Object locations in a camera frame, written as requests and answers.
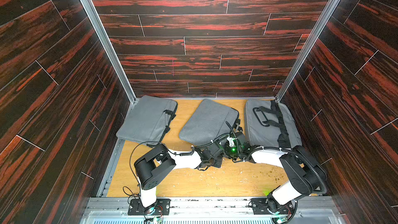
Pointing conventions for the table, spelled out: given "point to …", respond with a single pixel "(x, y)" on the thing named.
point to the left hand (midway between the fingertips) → (221, 161)
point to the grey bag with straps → (268, 123)
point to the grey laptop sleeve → (208, 123)
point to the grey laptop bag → (148, 122)
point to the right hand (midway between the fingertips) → (220, 150)
